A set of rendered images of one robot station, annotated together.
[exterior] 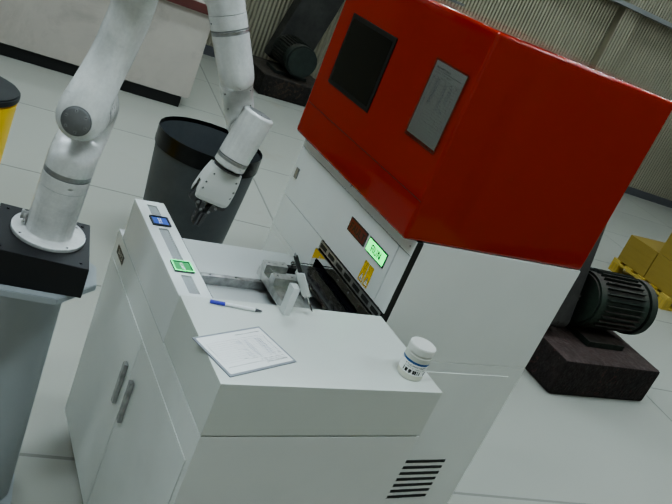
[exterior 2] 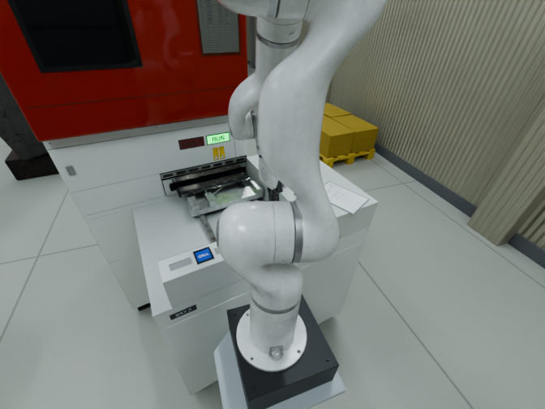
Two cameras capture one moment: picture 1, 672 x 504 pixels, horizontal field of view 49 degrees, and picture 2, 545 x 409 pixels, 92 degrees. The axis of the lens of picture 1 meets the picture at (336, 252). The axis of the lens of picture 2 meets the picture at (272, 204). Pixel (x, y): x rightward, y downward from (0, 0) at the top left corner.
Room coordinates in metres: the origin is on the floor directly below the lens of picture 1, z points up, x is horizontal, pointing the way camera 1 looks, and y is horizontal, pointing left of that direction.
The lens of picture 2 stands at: (1.71, 1.07, 1.63)
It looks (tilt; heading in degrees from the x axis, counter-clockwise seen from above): 37 degrees down; 275
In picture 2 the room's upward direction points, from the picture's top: 2 degrees clockwise
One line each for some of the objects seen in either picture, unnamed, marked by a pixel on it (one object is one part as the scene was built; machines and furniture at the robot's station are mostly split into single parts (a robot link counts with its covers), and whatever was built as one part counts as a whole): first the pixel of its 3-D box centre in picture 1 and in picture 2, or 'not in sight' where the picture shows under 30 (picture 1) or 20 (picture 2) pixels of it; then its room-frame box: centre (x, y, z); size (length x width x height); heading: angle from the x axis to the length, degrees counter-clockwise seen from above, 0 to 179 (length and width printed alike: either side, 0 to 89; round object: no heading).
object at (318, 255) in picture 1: (339, 294); (208, 178); (2.17, -0.06, 0.89); 0.44 x 0.02 x 0.10; 35
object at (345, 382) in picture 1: (303, 367); (302, 189); (1.66, -0.04, 0.89); 0.62 x 0.35 x 0.14; 125
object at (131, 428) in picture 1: (209, 430); (251, 273); (1.91, 0.14, 0.41); 0.96 x 0.64 x 0.82; 35
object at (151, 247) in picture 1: (163, 265); (242, 256); (1.88, 0.44, 0.89); 0.55 x 0.09 x 0.14; 35
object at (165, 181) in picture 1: (191, 198); not in sight; (3.75, 0.84, 0.36); 0.56 x 0.56 x 0.72
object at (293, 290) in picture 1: (298, 292); not in sight; (1.77, 0.05, 1.03); 0.06 x 0.04 x 0.13; 125
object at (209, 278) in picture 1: (247, 283); (204, 222); (2.10, 0.22, 0.84); 0.50 x 0.02 x 0.03; 125
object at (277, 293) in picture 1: (289, 301); (226, 200); (2.03, 0.07, 0.87); 0.36 x 0.08 x 0.03; 35
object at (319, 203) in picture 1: (334, 234); (167, 162); (2.32, 0.03, 1.02); 0.81 x 0.03 x 0.40; 35
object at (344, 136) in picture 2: not in sight; (327, 132); (1.31, -2.55, 0.21); 1.23 x 0.89 x 0.43; 116
